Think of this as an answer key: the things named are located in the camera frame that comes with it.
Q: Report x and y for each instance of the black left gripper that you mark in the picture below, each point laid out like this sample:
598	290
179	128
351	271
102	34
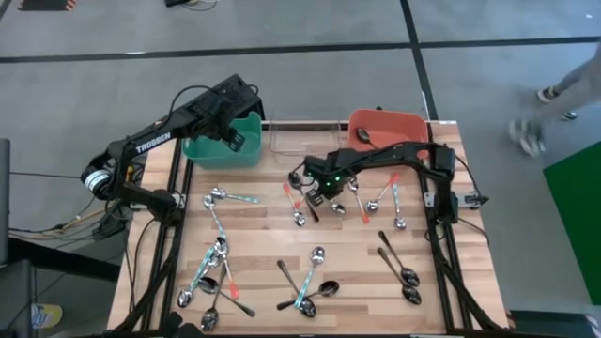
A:
218	115

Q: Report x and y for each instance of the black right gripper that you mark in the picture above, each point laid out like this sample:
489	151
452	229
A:
326	176

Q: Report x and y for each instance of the silver metal spoon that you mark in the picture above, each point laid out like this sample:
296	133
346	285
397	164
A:
337	208

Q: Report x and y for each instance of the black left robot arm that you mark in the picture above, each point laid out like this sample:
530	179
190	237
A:
152	136

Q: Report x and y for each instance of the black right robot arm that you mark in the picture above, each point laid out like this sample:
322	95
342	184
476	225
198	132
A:
399	155

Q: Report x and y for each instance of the teal green plastic bin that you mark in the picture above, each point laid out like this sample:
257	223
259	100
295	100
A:
211	157

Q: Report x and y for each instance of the clear plastic bin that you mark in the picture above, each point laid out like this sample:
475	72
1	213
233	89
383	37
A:
305	152

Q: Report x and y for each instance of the black perforated box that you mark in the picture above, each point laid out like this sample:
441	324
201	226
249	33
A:
249	96

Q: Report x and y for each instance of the silver mounting plate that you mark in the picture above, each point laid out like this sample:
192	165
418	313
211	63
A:
429	199
180	201

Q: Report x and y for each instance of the orange plastic bin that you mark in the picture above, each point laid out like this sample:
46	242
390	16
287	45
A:
389	127

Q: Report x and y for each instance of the yellow power connector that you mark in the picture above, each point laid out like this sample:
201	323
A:
128	172

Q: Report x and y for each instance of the black power supply box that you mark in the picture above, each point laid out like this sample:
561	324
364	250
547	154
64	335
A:
110	225

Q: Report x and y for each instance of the yellow blue bag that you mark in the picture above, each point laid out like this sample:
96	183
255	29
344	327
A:
47	317

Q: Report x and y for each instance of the green floor mat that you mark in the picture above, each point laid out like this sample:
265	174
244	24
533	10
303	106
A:
577	211

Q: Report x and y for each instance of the person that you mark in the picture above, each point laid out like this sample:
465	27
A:
582	75

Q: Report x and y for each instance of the black aluminium table frame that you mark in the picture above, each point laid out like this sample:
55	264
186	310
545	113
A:
177	180

